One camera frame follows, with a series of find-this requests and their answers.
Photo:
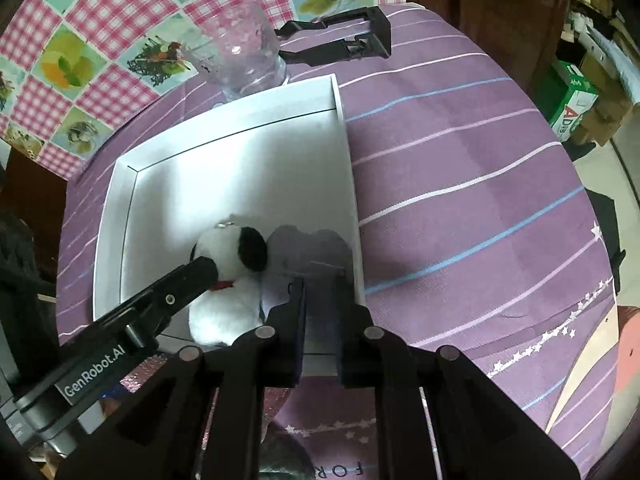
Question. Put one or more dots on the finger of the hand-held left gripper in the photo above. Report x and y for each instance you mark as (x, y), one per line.
(195, 275)

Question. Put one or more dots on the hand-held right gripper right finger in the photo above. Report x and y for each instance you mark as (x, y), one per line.
(345, 340)

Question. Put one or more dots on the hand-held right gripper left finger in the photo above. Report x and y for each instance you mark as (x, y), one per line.
(298, 332)

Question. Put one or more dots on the panda plush toy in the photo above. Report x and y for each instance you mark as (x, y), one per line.
(220, 315)

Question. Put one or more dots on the white cardboard box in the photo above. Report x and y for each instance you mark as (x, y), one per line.
(225, 175)

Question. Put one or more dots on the pink checked printed tablecloth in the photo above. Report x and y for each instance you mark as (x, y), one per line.
(100, 10)

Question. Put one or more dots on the black plastic clip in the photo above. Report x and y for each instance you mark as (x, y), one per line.
(377, 30)

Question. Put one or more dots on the green and white carton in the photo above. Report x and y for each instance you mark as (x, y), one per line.
(570, 95)

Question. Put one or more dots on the brown cardboard box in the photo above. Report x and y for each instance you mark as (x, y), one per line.
(607, 115)

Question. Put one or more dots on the dark wooden cabinet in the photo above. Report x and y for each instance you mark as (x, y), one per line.
(490, 10)

